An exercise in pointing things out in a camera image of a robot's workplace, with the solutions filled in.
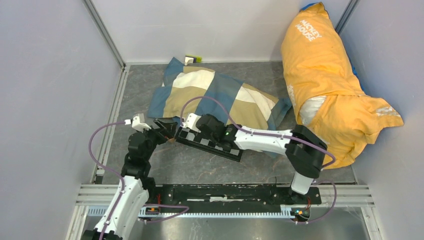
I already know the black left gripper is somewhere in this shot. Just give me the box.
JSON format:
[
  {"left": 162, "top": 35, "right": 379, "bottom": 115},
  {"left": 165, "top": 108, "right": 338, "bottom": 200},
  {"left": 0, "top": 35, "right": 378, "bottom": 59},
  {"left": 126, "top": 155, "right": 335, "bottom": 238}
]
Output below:
[{"left": 136, "top": 119, "right": 177, "bottom": 161}]

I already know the blue beige checkered pillowcase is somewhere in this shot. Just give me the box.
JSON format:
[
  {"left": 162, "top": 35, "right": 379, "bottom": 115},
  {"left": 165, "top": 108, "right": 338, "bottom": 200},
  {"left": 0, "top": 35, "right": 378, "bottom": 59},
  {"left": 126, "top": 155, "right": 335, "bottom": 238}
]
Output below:
[{"left": 147, "top": 56, "right": 293, "bottom": 159}]

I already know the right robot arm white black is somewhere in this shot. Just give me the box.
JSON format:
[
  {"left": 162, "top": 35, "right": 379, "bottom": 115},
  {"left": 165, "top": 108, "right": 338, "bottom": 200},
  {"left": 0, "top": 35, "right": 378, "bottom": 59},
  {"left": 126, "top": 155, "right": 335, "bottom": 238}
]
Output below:
[{"left": 183, "top": 113, "right": 328, "bottom": 204}]

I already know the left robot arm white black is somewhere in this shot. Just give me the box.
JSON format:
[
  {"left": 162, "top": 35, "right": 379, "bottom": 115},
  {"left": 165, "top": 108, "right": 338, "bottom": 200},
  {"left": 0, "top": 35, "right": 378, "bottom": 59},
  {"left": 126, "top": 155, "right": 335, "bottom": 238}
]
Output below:
[{"left": 81, "top": 116, "right": 177, "bottom": 240}]

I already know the yellow Mickey Mouse pillow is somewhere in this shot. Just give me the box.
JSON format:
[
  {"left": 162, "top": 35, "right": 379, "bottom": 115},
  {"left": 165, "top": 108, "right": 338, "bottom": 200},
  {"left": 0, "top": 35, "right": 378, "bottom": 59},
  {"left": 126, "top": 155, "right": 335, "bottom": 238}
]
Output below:
[{"left": 280, "top": 2, "right": 404, "bottom": 169}]

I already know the black white checkerboard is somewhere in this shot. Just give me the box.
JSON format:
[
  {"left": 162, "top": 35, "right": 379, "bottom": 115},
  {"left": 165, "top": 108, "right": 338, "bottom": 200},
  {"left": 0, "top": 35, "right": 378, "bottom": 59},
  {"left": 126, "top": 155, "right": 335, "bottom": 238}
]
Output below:
[{"left": 175, "top": 127, "right": 244, "bottom": 162}]

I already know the small white green block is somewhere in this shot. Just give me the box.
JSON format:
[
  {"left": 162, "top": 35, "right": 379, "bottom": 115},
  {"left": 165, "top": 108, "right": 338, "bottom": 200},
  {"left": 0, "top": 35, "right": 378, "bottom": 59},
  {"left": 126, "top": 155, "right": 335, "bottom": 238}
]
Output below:
[{"left": 184, "top": 55, "right": 203, "bottom": 66}]

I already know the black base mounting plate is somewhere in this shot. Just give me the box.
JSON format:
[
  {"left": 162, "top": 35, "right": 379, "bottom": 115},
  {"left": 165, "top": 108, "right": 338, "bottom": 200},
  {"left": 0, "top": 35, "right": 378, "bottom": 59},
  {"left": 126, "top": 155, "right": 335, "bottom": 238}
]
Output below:
[{"left": 148, "top": 183, "right": 322, "bottom": 205}]

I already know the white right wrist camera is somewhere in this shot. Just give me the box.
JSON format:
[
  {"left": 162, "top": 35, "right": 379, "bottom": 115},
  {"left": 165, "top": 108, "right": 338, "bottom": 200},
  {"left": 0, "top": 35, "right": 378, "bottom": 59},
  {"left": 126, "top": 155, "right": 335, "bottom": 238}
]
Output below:
[{"left": 181, "top": 113, "right": 201, "bottom": 133}]

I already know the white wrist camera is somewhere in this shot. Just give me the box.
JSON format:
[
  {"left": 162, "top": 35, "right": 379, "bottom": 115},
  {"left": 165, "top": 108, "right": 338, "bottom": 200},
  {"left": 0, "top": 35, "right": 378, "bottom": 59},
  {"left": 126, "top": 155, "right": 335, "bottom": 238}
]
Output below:
[
  {"left": 181, "top": 113, "right": 201, "bottom": 133},
  {"left": 124, "top": 113, "right": 152, "bottom": 132}
]

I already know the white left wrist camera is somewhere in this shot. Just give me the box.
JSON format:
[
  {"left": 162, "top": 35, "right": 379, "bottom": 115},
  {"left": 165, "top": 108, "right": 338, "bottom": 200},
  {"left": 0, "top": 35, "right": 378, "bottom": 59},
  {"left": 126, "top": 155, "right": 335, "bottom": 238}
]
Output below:
[{"left": 124, "top": 113, "right": 152, "bottom": 132}]

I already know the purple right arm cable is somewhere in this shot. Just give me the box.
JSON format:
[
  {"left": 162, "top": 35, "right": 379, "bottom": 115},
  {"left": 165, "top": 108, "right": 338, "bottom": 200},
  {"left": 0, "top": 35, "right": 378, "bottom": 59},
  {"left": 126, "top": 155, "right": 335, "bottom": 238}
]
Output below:
[{"left": 179, "top": 96, "right": 337, "bottom": 170}]

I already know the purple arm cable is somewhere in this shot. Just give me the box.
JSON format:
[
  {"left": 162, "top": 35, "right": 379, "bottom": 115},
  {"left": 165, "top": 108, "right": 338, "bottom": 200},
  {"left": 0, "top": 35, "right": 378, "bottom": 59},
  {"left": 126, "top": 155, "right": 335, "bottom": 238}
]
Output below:
[
  {"left": 179, "top": 96, "right": 337, "bottom": 170},
  {"left": 88, "top": 120, "right": 133, "bottom": 240}
]

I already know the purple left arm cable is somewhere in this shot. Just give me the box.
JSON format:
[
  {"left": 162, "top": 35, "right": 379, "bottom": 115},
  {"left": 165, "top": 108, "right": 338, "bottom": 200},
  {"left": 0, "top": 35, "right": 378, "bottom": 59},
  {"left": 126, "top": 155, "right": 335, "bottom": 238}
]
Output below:
[{"left": 88, "top": 120, "right": 133, "bottom": 240}]

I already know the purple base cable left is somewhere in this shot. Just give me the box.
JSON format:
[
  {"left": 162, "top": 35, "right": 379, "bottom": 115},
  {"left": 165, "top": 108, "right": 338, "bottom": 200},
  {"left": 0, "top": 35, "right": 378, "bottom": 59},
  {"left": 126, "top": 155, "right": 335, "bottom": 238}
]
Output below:
[{"left": 139, "top": 203, "right": 190, "bottom": 224}]

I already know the aluminium frame rail front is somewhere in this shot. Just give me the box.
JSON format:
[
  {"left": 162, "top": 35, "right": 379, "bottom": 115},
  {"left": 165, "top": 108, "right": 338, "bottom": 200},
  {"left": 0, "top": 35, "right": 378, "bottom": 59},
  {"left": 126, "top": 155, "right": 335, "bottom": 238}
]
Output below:
[{"left": 75, "top": 184, "right": 375, "bottom": 208}]

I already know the white slotted cable duct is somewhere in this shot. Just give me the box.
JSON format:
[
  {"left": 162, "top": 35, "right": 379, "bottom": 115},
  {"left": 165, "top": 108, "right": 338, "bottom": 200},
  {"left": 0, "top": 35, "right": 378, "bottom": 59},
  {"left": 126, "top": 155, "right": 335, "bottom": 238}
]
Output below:
[{"left": 86, "top": 204, "right": 311, "bottom": 220}]

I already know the aluminium frame post left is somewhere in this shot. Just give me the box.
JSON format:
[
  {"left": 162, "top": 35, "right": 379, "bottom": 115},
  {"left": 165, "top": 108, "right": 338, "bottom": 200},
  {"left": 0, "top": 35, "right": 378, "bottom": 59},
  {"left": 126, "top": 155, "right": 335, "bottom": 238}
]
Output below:
[{"left": 82, "top": 0, "right": 126, "bottom": 69}]

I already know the aluminium frame post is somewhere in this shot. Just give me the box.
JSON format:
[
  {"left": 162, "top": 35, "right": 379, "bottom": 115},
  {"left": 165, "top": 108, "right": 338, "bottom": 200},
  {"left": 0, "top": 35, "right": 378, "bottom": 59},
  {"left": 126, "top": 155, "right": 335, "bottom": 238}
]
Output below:
[
  {"left": 334, "top": 0, "right": 360, "bottom": 34},
  {"left": 82, "top": 0, "right": 126, "bottom": 69}
]

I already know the aluminium frame post right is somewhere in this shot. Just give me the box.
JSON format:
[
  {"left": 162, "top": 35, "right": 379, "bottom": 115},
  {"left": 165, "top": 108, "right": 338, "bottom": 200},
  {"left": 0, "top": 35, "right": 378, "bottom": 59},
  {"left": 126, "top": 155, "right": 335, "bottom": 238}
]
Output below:
[{"left": 334, "top": 0, "right": 360, "bottom": 34}]

